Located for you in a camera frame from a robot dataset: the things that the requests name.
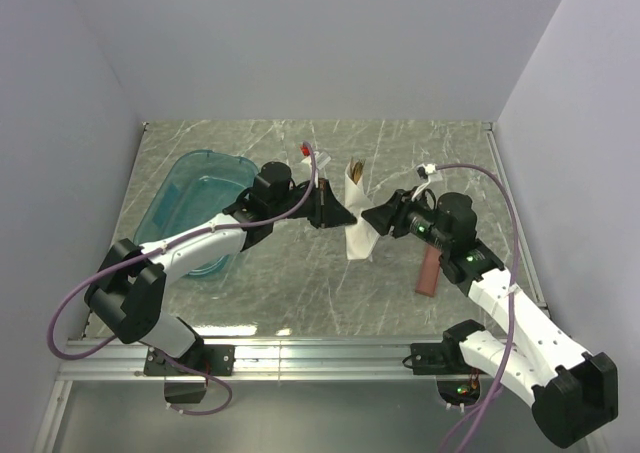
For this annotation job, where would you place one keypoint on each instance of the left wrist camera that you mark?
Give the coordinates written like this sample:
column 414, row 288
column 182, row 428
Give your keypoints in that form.
column 321, row 157

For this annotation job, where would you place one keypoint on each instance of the brown utensil tray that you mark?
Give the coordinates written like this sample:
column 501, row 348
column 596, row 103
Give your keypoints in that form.
column 428, row 276

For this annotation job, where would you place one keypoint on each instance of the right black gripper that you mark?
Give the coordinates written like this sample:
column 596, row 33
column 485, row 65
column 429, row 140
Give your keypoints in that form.
column 396, row 216

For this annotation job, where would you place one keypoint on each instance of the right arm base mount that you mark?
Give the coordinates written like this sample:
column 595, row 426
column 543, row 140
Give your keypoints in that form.
column 444, row 358

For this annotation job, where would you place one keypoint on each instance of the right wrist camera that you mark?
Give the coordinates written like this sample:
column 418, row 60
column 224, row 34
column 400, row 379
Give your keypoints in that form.
column 429, row 174

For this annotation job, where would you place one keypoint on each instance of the teal transparent plastic bin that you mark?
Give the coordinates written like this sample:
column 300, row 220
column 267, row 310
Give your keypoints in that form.
column 199, row 186

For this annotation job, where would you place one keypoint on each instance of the white paper napkin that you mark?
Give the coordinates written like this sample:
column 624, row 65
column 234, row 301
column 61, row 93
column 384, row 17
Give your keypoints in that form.
column 361, row 238

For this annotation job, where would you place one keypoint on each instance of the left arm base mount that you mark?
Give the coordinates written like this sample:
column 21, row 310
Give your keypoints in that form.
column 216, row 360

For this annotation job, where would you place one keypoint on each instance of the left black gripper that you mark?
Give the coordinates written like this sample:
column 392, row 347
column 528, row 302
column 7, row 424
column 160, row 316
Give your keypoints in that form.
column 322, row 204

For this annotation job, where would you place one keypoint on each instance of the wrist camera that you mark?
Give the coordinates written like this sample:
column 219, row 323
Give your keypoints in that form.
column 429, row 174
column 321, row 157

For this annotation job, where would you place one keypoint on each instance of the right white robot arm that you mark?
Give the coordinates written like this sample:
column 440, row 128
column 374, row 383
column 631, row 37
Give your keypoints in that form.
column 570, row 391

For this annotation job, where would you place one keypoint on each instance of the aluminium front rail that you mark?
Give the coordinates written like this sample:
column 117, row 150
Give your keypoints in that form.
column 277, row 359

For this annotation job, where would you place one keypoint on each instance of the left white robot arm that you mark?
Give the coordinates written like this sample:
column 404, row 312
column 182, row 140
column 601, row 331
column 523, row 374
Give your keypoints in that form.
column 129, row 295

